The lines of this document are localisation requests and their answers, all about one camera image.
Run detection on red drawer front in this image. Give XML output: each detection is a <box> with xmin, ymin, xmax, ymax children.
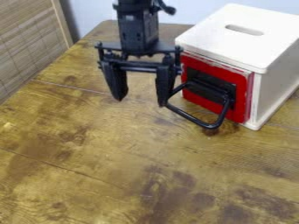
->
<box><xmin>182</xmin><ymin>53</ymin><xmax>254</xmax><ymax>123</ymax></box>

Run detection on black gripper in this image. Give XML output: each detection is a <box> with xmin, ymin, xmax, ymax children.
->
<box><xmin>96</xmin><ymin>8</ymin><xmax>183</xmax><ymax>107</ymax></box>

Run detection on black metal drawer handle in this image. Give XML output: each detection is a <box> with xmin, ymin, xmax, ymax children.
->
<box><xmin>166</xmin><ymin>67</ymin><xmax>237</xmax><ymax>130</ymax></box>

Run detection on white wooden box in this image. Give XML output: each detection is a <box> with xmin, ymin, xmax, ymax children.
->
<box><xmin>175</xmin><ymin>3</ymin><xmax>299</xmax><ymax>130</ymax></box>

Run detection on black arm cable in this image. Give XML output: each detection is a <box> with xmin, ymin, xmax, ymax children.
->
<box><xmin>155</xmin><ymin>0</ymin><xmax>178</xmax><ymax>16</ymax></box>

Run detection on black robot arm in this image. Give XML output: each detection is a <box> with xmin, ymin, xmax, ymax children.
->
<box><xmin>96</xmin><ymin>0</ymin><xmax>183</xmax><ymax>107</ymax></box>

